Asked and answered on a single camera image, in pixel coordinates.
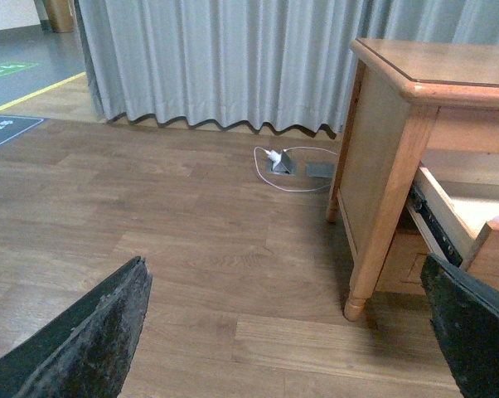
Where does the white charger plug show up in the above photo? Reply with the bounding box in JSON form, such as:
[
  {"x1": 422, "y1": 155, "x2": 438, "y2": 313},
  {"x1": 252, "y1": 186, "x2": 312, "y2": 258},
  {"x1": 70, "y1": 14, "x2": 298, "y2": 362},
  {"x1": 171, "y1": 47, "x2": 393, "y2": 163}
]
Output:
[{"x1": 264, "y1": 149, "x2": 281, "y2": 162}]

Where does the wooden door frame post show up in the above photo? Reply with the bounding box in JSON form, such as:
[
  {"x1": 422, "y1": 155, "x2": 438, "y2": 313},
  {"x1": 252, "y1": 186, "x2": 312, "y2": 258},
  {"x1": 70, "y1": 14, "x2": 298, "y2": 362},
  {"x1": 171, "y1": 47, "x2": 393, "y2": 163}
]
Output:
[{"x1": 34, "y1": 0, "x2": 75, "y2": 33}]

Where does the open metal floor socket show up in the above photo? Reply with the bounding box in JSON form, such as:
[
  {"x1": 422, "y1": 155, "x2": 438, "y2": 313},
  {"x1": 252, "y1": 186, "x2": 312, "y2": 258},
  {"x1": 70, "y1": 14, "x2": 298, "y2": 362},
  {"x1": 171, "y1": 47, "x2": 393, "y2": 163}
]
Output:
[{"x1": 265, "y1": 150, "x2": 297, "y2": 175}]

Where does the green floor sticker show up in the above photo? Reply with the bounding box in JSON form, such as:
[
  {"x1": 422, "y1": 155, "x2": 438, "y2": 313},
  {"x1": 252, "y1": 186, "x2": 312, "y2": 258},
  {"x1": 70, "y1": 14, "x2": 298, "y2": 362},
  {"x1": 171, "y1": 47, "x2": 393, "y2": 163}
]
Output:
[{"x1": 0, "y1": 62, "x2": 38, "y2": 77}]

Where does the wooden nightstand cabinet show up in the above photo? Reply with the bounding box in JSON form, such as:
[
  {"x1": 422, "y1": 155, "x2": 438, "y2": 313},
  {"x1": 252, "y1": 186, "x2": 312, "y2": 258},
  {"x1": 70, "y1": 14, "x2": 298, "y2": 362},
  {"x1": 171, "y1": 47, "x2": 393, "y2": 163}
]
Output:
[{"x1": 327, "y1": 38, "x2": 499, "y2": 321}]

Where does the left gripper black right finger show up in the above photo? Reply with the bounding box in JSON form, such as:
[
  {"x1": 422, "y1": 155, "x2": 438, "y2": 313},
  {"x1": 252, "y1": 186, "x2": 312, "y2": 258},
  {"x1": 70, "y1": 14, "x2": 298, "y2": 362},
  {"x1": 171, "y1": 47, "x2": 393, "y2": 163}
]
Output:
[{"x1": 420, "y1": 254, "x2": 499, "y2": 397}]

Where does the dark floor sign sticker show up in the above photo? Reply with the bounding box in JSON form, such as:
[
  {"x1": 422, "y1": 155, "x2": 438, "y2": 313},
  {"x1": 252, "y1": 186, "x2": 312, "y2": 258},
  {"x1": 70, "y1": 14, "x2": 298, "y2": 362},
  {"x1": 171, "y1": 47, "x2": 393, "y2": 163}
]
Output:
[{"x1": 0, "y1": 115, "x2": 46, "y2": 146}]

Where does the white charger cable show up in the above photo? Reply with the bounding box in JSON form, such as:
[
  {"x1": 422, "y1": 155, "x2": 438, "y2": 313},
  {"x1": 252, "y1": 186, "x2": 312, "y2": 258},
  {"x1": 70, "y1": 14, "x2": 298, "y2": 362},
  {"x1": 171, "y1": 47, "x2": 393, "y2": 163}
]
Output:
[{"x1": 253, "y1": 145, "x2": 339, "y2": 192}]

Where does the wooden drawer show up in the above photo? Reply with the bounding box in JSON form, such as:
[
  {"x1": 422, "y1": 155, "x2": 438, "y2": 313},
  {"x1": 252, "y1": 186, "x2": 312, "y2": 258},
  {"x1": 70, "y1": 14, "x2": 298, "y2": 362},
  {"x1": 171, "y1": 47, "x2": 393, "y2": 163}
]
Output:
[
  {"x1": 406, "y1": 163, "x2": 499, "y2": 291},
  {"x1": 375, "y1": 229, "x2": 429, "y2": 295}
]

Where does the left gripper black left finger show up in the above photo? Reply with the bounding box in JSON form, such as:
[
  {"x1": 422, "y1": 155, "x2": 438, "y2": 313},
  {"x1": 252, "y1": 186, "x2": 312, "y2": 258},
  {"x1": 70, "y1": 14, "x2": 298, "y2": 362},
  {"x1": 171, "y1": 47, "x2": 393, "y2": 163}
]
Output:
[{"x1": 0, "y1": 257, "x2": 153, "y2": 397}]

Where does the closed metal floor plate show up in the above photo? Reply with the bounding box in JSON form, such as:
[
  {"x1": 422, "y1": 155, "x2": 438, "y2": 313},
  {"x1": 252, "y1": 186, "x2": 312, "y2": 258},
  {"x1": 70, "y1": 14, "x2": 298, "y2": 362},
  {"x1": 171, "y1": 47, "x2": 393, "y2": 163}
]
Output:
[{"x1": 305, "y1": 163, "x2": 335, "y2": 178}]

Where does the grey curtain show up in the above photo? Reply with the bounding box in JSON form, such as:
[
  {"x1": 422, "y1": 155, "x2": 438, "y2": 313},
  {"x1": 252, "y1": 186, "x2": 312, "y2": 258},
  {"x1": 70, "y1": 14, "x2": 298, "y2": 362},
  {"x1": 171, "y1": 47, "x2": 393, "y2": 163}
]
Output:
[{"x1": 75, "y1": 1, "x2": 499, "y2": 131}]

